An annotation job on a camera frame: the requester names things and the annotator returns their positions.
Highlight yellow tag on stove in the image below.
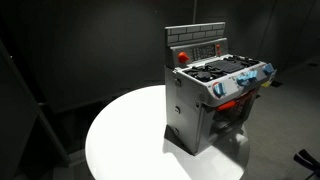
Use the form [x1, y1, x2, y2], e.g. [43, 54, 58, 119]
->
[260, 79, 273, 89]

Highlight thin vertical background pole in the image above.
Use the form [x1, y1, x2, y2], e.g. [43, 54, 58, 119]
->
[193, 0, 198, 26]

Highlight black strap object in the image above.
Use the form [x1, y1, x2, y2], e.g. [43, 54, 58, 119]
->
[293, 148, 320, 175]

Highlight dark diagonal frame bar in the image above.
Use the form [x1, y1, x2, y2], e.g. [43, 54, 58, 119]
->
[0, 39, 73, 168]

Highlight round red stove knob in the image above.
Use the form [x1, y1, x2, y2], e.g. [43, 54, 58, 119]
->
[177, 51, 191, 65]

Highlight gray toy stove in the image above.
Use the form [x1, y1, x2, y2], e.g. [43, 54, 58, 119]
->
[164, 21, 278, 157]

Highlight orange oven door handle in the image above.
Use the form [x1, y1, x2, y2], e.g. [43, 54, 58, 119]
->
[215, 93, 254, 112]

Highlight gray stove keypad panel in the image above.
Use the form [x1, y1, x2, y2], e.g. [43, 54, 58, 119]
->
[190, 44, 216, 62]

